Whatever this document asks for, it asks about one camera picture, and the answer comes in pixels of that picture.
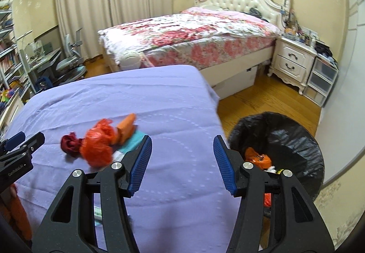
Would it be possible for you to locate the white green tube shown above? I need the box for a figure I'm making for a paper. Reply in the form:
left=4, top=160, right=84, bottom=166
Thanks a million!
left=93, top=206, right=103, bottom=226

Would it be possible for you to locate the dark red cloth scrap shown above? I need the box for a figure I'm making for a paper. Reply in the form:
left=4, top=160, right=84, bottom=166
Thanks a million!
left=61, top=132, right=83, bottom=158

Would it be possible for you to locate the orange plastic bag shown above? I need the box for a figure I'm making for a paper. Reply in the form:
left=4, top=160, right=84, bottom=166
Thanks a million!
left=80, top=119, right=116, bottom=168

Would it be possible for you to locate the orange foil snack wrapper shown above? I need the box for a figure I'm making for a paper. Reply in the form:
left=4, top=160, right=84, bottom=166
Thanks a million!
left=244, top=147, right=272, bottom=170

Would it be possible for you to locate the orange paper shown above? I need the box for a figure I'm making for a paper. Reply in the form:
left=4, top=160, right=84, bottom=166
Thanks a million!
left=113, top=113, right=137, bottom=146

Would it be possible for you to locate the teal white paper packet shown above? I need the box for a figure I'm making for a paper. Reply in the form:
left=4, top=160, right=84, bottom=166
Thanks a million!
left=113, top=130, right=145, bottom=162

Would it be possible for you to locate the black lined trash bin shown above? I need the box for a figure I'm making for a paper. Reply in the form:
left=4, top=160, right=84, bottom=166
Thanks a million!
left=228, top=112, right=325, bottom=201

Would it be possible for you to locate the white bookshelf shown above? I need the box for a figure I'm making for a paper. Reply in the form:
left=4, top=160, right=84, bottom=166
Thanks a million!
left=1, top=0, right=33, bottom=113

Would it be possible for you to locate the white crumpled tissue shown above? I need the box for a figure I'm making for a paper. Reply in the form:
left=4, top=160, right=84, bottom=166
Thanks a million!
left=265, top=166, right=276, bottom=173

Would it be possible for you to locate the grey desk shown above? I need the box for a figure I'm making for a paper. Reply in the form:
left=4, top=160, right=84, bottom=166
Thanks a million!
left=19, top=48, right=61, bottom=94

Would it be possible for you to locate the grey green desk chair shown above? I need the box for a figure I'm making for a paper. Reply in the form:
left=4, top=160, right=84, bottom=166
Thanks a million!
left=56, top=28, right=87, bottom=86

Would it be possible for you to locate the purple quilted bed cover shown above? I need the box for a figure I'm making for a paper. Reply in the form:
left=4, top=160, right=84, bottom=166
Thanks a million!
left=4, top=64, right=242, bottom=253

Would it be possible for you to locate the white storage box under bed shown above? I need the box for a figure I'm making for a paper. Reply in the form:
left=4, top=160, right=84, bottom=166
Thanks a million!
left=213, top=66, right=257, bottom=99

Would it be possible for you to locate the plastic drawer unit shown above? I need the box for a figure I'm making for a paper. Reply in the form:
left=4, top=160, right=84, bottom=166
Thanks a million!
left=303, top=57, right=339, bottom=107

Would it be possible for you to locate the white nightstand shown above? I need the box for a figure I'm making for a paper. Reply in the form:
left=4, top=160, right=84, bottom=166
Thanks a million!
left=267, top=36, right=317, bottom=95

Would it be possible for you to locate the floral bedspread bed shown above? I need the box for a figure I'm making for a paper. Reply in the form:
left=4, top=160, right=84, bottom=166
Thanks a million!
left=98, top=7, right=282, bottom=86

